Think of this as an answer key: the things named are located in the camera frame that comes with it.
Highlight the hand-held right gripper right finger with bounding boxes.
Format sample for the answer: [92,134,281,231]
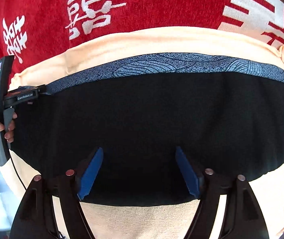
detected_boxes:
[175,146,269,239]

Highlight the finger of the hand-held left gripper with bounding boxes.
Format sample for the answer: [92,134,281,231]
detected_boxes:
[17,85,48,96]

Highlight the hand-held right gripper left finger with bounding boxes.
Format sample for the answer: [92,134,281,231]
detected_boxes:
[9,147,104,239]

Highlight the black pants with blue waistband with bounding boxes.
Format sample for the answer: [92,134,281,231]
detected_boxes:
[7,52,284,207]

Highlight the cream towel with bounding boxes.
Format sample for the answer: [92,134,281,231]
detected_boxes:
[0,26,284,239]

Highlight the red printed blanket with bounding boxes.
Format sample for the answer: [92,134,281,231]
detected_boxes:
[0,0,284,97]

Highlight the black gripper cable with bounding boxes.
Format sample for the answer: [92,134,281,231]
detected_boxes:
[7,149,29,191]

